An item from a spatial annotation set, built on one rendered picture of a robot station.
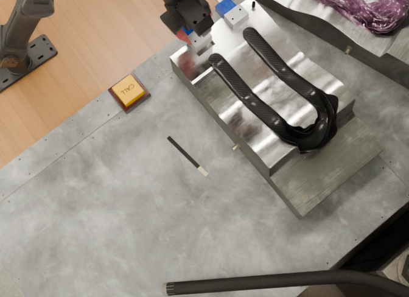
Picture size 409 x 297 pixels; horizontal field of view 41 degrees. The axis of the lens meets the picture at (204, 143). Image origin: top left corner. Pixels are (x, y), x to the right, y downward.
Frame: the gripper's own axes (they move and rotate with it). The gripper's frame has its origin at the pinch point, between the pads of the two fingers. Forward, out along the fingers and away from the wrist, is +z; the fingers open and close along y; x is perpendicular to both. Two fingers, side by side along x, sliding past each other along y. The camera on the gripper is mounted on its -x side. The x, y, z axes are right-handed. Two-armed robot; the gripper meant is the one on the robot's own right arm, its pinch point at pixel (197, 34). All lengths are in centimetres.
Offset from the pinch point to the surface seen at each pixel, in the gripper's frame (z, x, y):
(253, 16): 7.2, -0.4, 14.6
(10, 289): 78, 30, -105
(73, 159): 9.6, 2.1, -42.8
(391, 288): 24, -67, -4
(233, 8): 3.1, 2.1, 11.5
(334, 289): 113, -38, -10
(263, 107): 12.1, -19.9, 1.1
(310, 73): 12.8, -20.6, 15.0
